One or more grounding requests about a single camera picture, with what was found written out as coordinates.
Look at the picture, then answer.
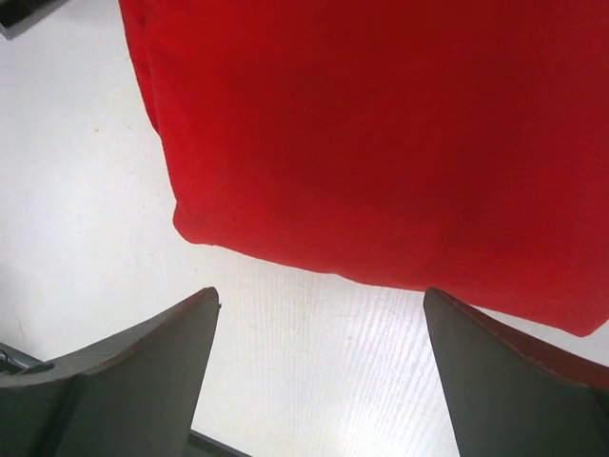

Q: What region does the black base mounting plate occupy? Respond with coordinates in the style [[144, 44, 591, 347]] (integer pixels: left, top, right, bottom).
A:
[[184, 430, 249, 457]]

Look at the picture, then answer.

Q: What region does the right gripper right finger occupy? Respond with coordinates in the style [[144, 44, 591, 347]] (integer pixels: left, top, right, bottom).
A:
[[423, 288, 608, 457]]

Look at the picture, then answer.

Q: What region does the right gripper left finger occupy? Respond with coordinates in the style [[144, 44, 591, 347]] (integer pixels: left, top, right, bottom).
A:
[[1, 288, 221, 456]]

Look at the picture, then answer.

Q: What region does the red t shirt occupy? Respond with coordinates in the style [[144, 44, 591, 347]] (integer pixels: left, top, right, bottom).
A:
[[120, 1, 608, 336]]

